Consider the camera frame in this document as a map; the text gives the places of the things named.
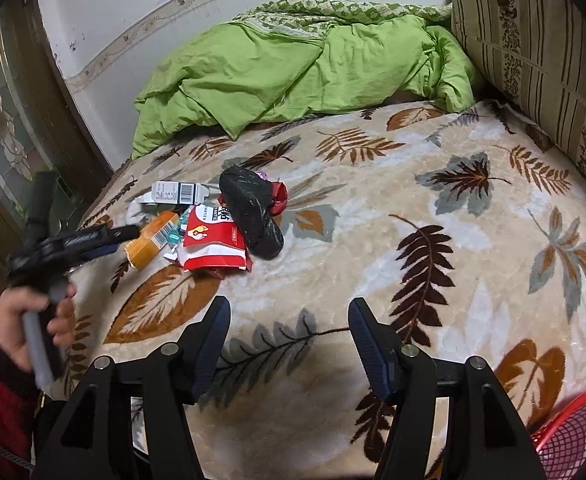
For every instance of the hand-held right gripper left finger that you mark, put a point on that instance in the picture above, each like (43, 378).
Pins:
(210, 350)

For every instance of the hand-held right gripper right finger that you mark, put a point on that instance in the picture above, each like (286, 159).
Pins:
(368, 345)

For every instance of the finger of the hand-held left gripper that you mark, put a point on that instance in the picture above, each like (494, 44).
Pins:
(105, 242)

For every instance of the orange cardboard box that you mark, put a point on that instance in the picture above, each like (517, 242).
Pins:
(148, 247)

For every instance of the teal clear plastic packet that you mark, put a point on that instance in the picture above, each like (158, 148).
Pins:
(177, 236)

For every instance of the red and white snack packet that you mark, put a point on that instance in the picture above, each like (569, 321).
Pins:
(213, 240)

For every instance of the red plastic mesh basket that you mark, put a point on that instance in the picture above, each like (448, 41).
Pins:
(578, 435)

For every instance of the person's left hand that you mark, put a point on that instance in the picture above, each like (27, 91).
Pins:
(10, 320)

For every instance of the leaf print blanket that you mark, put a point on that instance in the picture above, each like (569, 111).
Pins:
(373, 260)

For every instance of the white cardboard box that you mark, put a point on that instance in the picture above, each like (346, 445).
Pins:
(178, 192)

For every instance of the wooden door with glass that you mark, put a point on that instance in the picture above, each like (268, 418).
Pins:
(8, 125)

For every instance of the black plastic bag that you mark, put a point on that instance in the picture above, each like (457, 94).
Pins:
(250, 205)

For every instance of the crumpled red wrapper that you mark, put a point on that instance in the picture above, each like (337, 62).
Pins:
(279, 197)

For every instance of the green quilt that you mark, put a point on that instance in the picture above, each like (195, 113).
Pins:
(273, 75)

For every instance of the striped floral cushion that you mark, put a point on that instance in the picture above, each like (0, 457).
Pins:
(538, 60)

